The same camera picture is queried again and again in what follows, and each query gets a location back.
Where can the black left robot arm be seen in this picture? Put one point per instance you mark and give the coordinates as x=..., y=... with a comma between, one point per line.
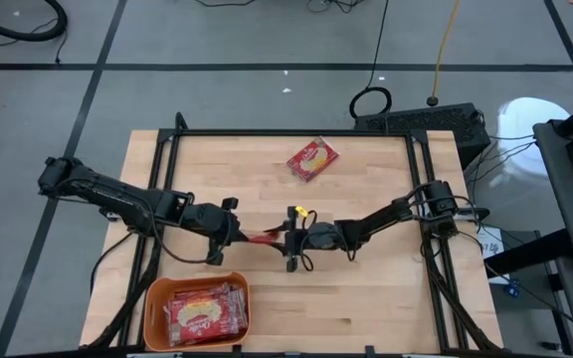
x=117, y=196

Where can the black metal table frame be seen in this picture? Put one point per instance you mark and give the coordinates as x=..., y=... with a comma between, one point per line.
x=291, y=132

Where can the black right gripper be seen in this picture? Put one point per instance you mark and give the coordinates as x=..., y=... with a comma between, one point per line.
x=316, y=236

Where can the white round stool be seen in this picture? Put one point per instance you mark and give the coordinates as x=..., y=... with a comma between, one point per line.
x=525, y=119

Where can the orange plastic basket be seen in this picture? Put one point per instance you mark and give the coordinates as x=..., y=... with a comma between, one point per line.
x=154, y=318

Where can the grey side table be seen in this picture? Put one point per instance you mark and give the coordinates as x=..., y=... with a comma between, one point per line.
x=565, y=199

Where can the small blue tag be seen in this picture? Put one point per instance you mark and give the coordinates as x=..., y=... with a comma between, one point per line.
x=513, y=289

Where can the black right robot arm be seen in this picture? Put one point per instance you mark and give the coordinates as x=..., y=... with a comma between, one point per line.
x=381, y=221

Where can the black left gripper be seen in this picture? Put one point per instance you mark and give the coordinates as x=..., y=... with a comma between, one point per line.
x=217, y=224

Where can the white paper sheet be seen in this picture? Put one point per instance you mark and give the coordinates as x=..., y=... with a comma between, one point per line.
x=490, y=246

